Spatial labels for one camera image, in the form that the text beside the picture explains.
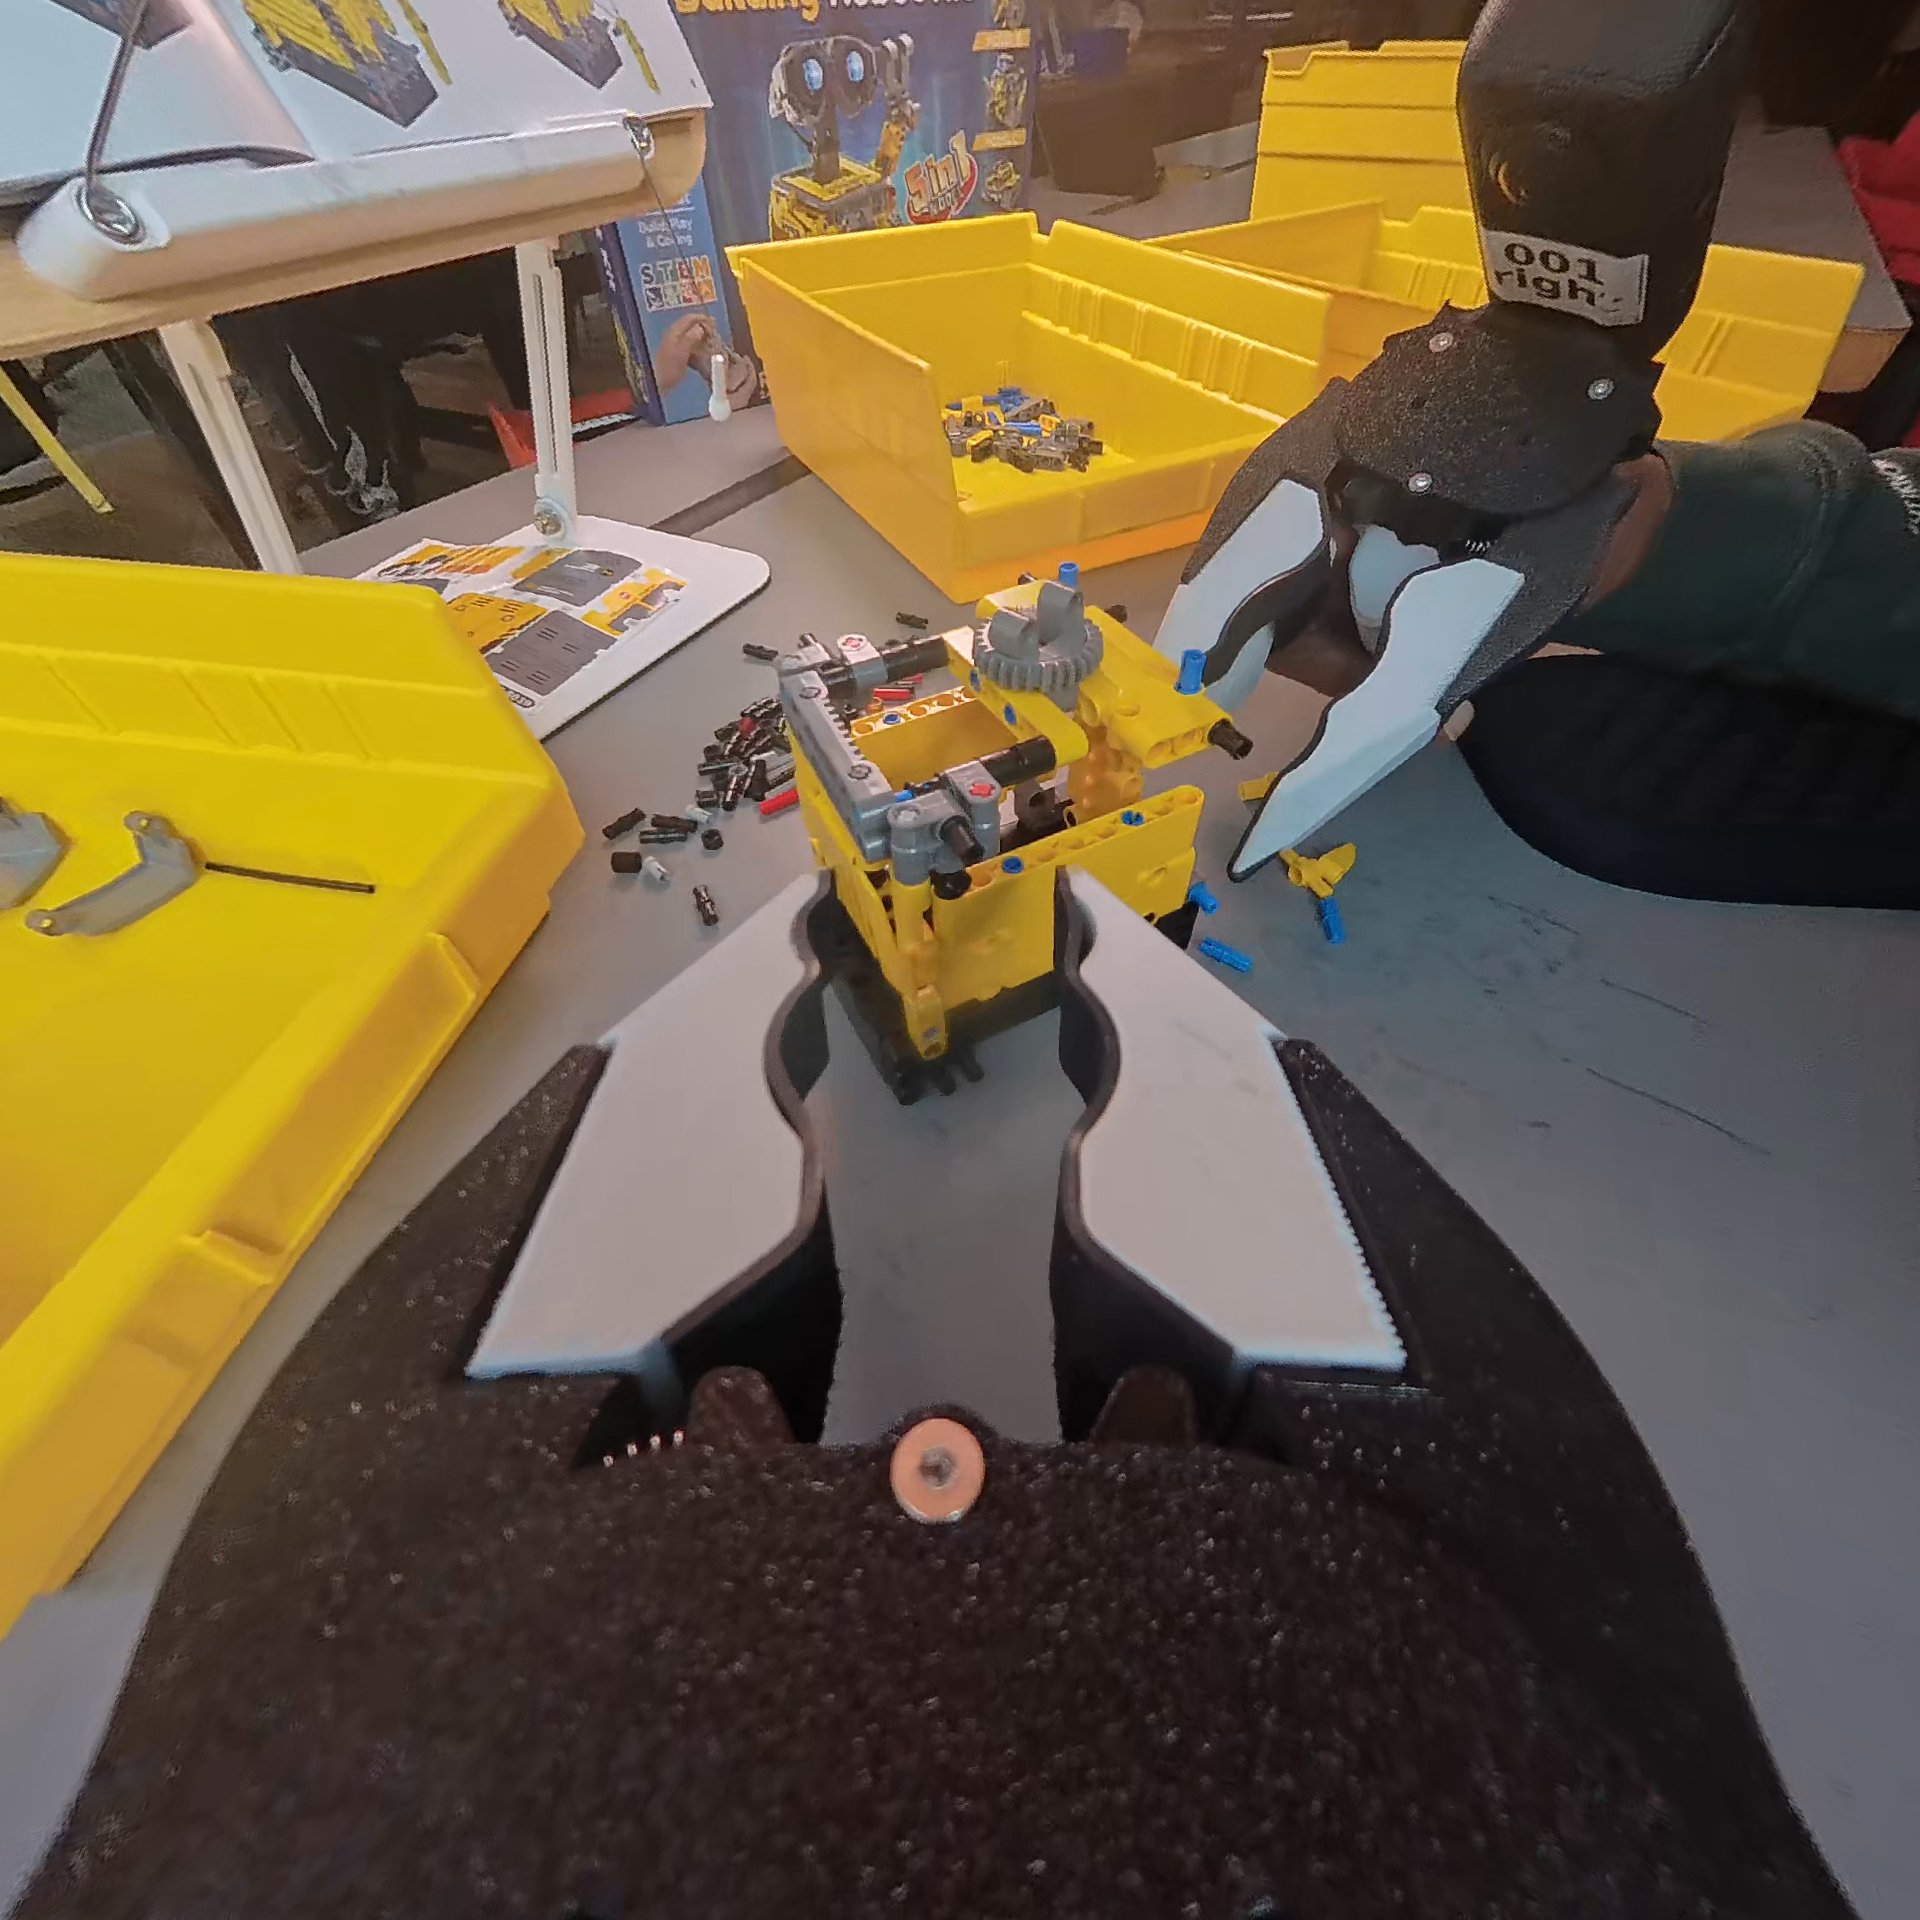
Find pile of small lego pins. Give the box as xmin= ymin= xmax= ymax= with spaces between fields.
xmin=606 ymin=608 xmax=935 ymax=925

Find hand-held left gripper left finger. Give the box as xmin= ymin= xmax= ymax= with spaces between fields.
xmin=468 ymin=870 xmax=842 ymax=1444

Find lego sticker sheet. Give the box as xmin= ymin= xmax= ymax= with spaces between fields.
xmin=358 ymin=533 xmax=689 ymax=693

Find yellow lego robot model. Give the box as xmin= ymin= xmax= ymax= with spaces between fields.
xmin=778 ymin=560 xmax=1255 ymax=1109

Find heap of grey lego parts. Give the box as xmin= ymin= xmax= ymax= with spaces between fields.
xmin=941 ymin=390 xmax=1112 ymax=473

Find red orange garment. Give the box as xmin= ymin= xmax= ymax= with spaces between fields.
xmin=1838 ymin=132 xmax=1920 ymax=288

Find lego instruction booklet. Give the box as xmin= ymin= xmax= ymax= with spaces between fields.
xmin=0 ymin=0 xmax=718 ymax=206

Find person's right forearm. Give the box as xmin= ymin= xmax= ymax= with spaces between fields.
xmin=1564 ymin=419 xmax=1920 ymax=701

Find yellow lego connector blue pin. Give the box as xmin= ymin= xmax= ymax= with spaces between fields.
xmin=1276 ymin=840 xmax=1359 ymax=945

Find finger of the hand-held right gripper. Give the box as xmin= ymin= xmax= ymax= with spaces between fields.
xmin=1224 ymin=558 xmax=1528 ymax=883
xmin=1161 ymin=480 xmax=1337 ymax=713

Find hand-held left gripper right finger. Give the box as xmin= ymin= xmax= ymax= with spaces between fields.
xmin=1049 ymin=870 xmax=1409 ymax=1444

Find grey curved lego panel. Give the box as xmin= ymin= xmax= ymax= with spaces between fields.
xmin=0 ymin=799 xmax=67 ymax=910
xmin=26 ymin=811 xmax=206 ymax=942

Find yellow plastic parts bin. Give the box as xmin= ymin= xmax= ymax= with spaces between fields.
xmin=0 ymin=553 xmax=588 ymax=1639
xmin=727 ymin=213 xmax=1340 ymax=605

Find blue robot kit box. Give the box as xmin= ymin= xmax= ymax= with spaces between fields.
xmin=599 ymin=0 xmax=1041 ymax=433

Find instruction booklet on stand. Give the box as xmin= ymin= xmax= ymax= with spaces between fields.
xmin=0 ymin=114 xmax=772 ymax=743

